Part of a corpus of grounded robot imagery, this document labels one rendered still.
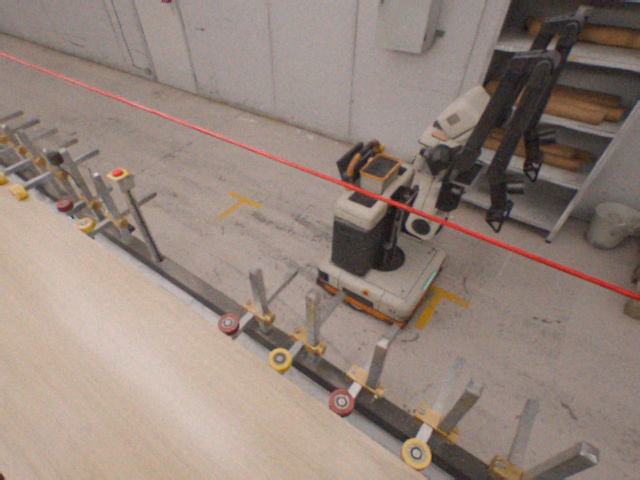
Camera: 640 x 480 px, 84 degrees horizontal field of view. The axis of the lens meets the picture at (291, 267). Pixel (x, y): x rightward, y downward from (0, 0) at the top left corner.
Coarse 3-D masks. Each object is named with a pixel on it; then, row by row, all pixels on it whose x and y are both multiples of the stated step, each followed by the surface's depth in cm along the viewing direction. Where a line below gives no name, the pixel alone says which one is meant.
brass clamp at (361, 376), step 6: (354, 366) 128; (348, 372) 127; (360, 372) 127; (366, 372) 126; (348, 378) 127; (354, 378) 125; (360, 378) 125; (366, 378) 125; (360, 384) 124; (366, 384) 123; (378, 384) 123; (384, 384) 125; (366, 390) 124; (372, 390) 122; (378, 390) 122; (384, 390) 122; (372, 396) 124; (378, 396) 122
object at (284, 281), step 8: (288, 272) 159; (296, 272) 160; (280, 280) 156; (288, 280) 157; (272, 288) 154; (280, 288) 154; (272, 296) 151; (248, 312) 146; (240, 320) 144; (248, 320) 144; (240, 328) 141; (232, 336) 139
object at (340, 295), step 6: (336, 294) 148; (342, 294) 148; (336, 300) 146; (342, 300) 149; (330, 306) 144; (336, 306) 146; (324, 312) 142; (330, 312) 143; (324, 318) 140; (300, 342) 134; (294, 348) 132; (300, 348) 132; (294, 354) 130
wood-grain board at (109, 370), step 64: (0, 192) 200; (0, 256) 165; (64, 256) 163; (0, 320) 140; (64, 320) 139; (128, 320) 138; (192, 320) 136; (0, 384) 122; (64, 384) 121; (128, 384) 120; (192, 384) 119; (256, 384) 118; (0, 448) 108; (64, 448) 107; (128, 448) 107; (192, 448) 106; (256, 448) 105; (320, 448) 104; (384, 448) 103
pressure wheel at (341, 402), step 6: (336, 390) 115; (342, 390) 115; (330, 396) 114; (336, 396) 114; (342, 396) 114; (348, 396) 113; (330, 402) 112; (336, 402) 113; (342, 402) 112; (348, 402) 112; (354, 402) 112; (330, 408) 112; (336, 408) 111; (342, 408) 111; (348, 408) 111; (336, 414) 111; (342, 414) 110; (348, 414) 111
